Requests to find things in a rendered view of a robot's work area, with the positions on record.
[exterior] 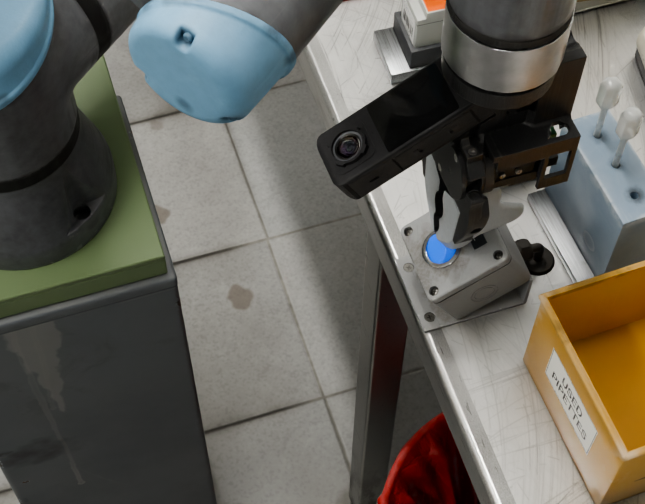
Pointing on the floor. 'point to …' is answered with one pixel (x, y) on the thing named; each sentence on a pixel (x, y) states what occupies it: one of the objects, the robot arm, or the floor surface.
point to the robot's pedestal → (99, 396)
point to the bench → (514, 373)
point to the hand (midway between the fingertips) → (440, 234)
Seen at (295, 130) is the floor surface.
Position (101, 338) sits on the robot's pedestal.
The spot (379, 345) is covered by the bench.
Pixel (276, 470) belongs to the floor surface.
